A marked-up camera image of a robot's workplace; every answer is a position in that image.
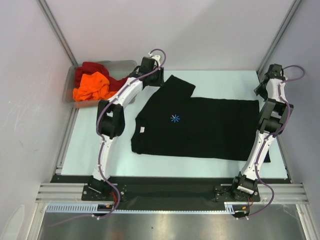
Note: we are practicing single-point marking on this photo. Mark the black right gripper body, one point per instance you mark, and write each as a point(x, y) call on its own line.
point(260, 88)

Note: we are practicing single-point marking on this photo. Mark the white slotted cable duct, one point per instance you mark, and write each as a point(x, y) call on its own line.
point(96, 208)

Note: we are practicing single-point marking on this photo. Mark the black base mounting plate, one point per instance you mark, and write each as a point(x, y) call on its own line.
point(161, 193)

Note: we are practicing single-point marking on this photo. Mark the black t-shirt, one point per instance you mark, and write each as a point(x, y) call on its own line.
point(175, 123)

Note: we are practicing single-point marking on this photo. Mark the orange t-shirt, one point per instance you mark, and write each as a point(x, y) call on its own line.
point(93, 93)

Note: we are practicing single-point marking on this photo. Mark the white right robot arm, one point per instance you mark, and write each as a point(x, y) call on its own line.
point(273, 118)

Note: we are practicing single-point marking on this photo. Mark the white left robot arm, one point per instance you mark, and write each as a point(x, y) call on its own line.
point(110, 124)

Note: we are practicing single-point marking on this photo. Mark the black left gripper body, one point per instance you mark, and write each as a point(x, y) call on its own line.
point(156, 78)

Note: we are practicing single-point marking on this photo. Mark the dark red t-shirt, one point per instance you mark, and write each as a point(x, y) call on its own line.
point(87, 72)

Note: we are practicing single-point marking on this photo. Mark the clear plastic bin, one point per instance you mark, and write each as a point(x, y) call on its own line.
point(118, 69)

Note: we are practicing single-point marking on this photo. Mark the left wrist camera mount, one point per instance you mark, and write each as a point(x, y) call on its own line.
point(149, 65)

